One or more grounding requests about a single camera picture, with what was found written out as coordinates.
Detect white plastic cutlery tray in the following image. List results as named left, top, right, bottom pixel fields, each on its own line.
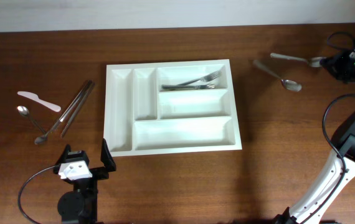
left=103, top=59, right=242, bottom=157

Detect small steel teaspoon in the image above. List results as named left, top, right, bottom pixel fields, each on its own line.
left=17, top=106, right=45, bottom=134

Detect long-handled steel spoon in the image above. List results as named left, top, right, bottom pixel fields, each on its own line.
left=34, top=80, right=93, bottom=145

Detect steel spoon pointing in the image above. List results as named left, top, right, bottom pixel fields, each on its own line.
left=270, top=53, right=324, bottom=68

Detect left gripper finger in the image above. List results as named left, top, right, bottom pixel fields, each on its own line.
left=55, top=144, right=71, bottom=166
left=100, top=139, right=116, bottom=172

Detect right black camera cable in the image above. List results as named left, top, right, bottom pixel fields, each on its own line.
left=301, top=30, right=355, bottom=224

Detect steel spoon pointing down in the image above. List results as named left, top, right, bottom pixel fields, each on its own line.
left=253, top=60, right=302, bottom=92

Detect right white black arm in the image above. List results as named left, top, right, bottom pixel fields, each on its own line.
left=272, top=49, right=355, bottom=223

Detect steel fork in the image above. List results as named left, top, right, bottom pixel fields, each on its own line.
left=161, top=84, right=216, bottom=91
left=179, top=71, right=222, bottom=86

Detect steel kitchen tongs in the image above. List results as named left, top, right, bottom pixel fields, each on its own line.
left=60, top=82, right=95, bottom=138

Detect white plastic knife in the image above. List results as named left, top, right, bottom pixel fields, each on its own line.
left=17, top=91, right=61, bottom=112

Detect left black arm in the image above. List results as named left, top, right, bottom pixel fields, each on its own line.
left=53, top=139, right=116, bottom=224

